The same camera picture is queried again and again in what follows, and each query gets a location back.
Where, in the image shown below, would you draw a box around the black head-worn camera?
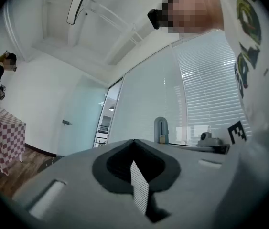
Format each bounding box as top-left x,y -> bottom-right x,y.
147,8 -> 163,30

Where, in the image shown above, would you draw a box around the white printed t-shirt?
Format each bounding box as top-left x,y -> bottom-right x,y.
217,0 -> 269,139

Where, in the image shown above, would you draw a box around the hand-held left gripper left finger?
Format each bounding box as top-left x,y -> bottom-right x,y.
12,139 -> 159,229

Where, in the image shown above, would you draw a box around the white window blinds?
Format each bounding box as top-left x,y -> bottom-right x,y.
172,29 -> 253,148

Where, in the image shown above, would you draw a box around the grey fisheye gripper camera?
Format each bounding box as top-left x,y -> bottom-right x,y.
198,131 -> 222,146

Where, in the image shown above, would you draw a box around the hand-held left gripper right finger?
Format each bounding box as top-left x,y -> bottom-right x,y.
133,139 -> 236,229

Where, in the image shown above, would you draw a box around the frosted glass door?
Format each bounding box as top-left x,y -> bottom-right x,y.
57,76 -> 109,156

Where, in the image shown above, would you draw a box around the person's head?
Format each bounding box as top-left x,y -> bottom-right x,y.
161,0 -> 225,39

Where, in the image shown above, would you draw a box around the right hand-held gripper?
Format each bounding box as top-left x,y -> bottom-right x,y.
169,120 -> 247,155

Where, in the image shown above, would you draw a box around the black ring ceiling lamp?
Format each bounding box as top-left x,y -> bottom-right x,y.
66,0 -> 94,25

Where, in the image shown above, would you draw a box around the black stair railing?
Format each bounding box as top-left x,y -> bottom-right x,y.
95,125 -> 109,148

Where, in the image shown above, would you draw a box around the table with checkered cloth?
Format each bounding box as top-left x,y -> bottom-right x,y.
0,105 -> 27,176

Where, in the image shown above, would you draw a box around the frosted glass partition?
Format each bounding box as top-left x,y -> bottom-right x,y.
108,45 -> 189,146

